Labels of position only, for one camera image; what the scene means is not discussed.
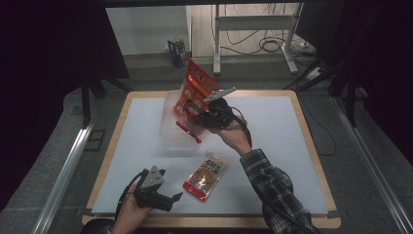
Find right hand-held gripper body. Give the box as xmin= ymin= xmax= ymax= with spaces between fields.
xmin=194 ymin=87 xmax=238 ymax=130

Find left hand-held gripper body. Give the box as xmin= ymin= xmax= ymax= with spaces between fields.
xmin=134 ymin=165 xmax=174 ymax=213

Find large orange snack packet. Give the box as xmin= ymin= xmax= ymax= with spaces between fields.
xmin=171 ymin=58 xmax=222 ymax=144

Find clear plastic container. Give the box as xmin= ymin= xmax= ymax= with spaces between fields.
xmin=159 ymin=90 xmax=208 ymax=151

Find person's right hand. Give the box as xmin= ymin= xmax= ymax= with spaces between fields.
xmin=207 ymin=120 xmax=253 ymax=157

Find person's left hand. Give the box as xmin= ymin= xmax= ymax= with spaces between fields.
xmin=111 ymin=192 xmax=154 ymax=234

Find beige and red snack packet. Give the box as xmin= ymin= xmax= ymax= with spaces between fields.
xmin=182 ymin=150 xmax=230 ymax=203

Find blue carton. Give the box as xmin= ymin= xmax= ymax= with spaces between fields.
xmin=167 ymin=38 xmax=190 ymax=68

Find white table mat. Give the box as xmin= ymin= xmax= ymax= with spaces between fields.
xmin=92 ymin=96 xmax=329 ymax=216

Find white metal stand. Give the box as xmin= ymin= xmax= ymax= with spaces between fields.
xmin=212 ymin=3 xmax=305 ymax=76

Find black tripod legs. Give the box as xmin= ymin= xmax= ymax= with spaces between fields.
xmin=282 ymin=57 xmax=340 ymax=94

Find black stand legs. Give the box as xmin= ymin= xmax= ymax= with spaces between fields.
xmin=79 ymin=76 xmax=134 ymax=130

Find white power strip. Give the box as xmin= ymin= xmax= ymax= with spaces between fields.
xmin=296 ymin=40 xmax=318 ymax=55

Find left hand-held gripper cable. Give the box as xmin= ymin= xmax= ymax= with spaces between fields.
xmin=115 ymin=170 xmax=147 ymax=222

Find bundle of black floor cables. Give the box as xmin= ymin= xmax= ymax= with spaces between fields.
xmin=223 ymin=3 xmax=295 ymax=57

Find aluminium rail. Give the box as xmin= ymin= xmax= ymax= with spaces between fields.
xmin=30 ymin=118 xmax=98 ymax=234
xmin=329 ymin=96 xmax=413 ymax=234

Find thin black floor cable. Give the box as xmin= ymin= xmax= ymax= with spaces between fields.
xmin=300 ymin=97 xmax=338 ymax=157

